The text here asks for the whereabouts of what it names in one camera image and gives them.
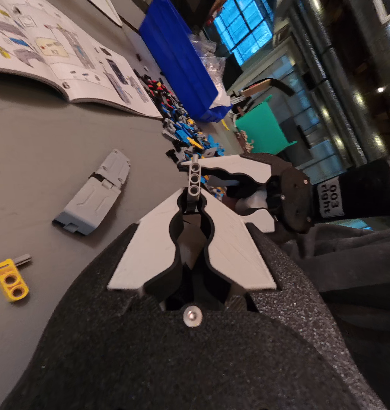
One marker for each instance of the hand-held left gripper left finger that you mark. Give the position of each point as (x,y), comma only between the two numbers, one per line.
(147,253)

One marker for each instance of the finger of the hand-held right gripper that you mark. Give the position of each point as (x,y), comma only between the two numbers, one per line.
(263,222)
(239,165)

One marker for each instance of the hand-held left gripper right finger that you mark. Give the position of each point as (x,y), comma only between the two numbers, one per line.
(236,256)

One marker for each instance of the grey toy panel assembly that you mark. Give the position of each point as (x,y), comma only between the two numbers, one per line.
(195,179)
(95,198)

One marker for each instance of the yellow toy connector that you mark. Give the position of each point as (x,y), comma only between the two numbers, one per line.
(11,282)

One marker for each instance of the grey desk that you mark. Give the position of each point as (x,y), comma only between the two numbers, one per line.
(38,144)

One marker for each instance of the small brown wooden model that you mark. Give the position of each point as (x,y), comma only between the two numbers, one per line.
(246,141)

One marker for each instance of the yellow tape strip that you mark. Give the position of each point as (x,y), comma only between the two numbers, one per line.
(225,125)

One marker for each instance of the green plastic tote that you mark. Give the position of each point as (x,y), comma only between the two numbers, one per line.
(262,128)

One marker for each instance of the pile of toy building pieces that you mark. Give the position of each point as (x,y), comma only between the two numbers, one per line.
(182,128)

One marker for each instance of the wooden and black chair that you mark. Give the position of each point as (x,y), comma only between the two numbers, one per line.
(259,88)

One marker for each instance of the crumpled clear plastic bag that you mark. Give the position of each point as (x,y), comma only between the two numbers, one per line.
(211,61)

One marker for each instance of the blue storage bin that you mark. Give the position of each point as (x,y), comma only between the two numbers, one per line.
(175,54)

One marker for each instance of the white instruction booklet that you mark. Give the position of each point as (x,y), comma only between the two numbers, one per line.
(70,57)

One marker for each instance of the white metal stand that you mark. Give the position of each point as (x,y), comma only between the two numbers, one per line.
(108,9)

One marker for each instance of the silver ventilation duct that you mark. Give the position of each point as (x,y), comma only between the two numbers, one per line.
(335,96)

